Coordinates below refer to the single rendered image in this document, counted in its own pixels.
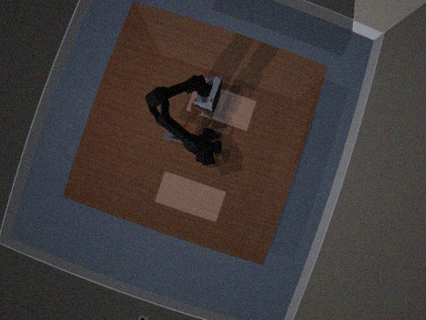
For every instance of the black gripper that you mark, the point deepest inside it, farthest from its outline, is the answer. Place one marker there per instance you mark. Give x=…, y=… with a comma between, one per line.
x=210, y=134

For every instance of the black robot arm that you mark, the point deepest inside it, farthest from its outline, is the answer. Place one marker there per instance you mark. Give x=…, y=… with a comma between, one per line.
x=198, y=145

